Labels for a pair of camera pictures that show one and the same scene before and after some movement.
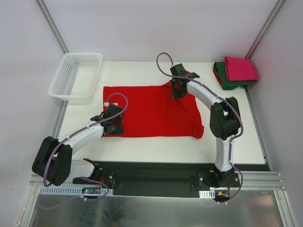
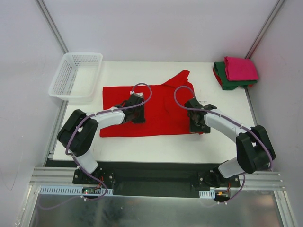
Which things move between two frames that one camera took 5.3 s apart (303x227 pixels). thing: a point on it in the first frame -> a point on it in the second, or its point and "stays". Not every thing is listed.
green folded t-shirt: [229, 85] stays
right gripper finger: [178, 94] -> [199, 126]
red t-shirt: [152, 112] stays
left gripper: [118, 127] -> [138, 116]
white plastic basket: [77, 77] stays
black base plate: [164, 178] stays
